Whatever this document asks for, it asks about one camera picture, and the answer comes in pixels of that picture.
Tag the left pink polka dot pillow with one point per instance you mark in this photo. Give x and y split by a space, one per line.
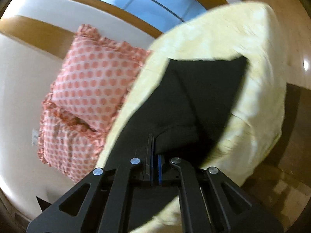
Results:
66 143

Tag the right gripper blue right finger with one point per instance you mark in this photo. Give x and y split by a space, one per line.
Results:
178 173

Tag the black pants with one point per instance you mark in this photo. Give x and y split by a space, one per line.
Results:
186 114

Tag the right pink polka dot pillow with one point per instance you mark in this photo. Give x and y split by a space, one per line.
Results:
96 74

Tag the pink polka dot pillow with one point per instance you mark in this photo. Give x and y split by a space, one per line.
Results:
96 74
66 143

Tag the white wall socket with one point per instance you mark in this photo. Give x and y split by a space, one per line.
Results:
35 135

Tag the wooden framed window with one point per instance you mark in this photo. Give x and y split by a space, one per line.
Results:
49 25

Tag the cream patterned bed sheet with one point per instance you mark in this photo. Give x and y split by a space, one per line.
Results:
248 29

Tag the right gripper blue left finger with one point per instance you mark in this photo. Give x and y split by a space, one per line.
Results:
127 204

